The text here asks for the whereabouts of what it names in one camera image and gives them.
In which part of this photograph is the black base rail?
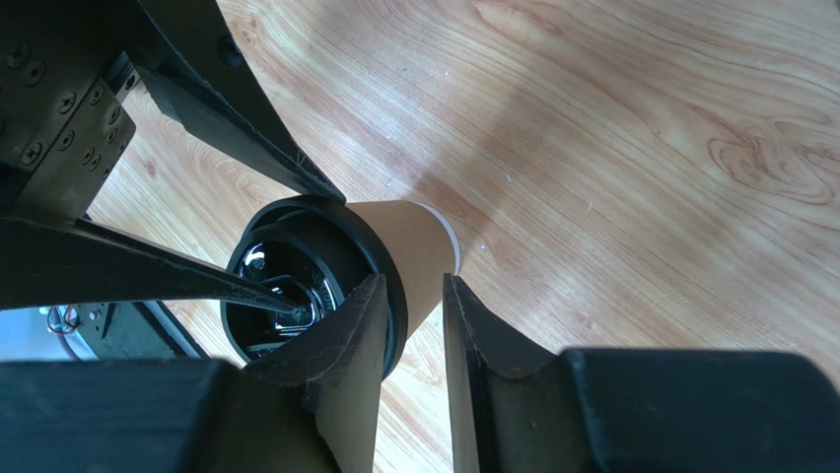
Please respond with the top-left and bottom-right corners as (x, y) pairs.
(39, 301), (208, 360)

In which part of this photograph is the single white paper cup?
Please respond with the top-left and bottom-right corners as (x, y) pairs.
(349, 200), (461, 336)

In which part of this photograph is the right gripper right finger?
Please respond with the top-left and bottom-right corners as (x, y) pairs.
(443, 274), (839, 472)

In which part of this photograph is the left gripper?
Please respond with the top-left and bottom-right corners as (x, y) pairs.
(1, 1), (345, 314)

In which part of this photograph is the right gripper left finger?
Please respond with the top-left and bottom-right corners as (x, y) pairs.
(1, 274), (387, 472)

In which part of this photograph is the single black cup lid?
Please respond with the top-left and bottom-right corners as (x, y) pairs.
(220, 196), (408, 376)

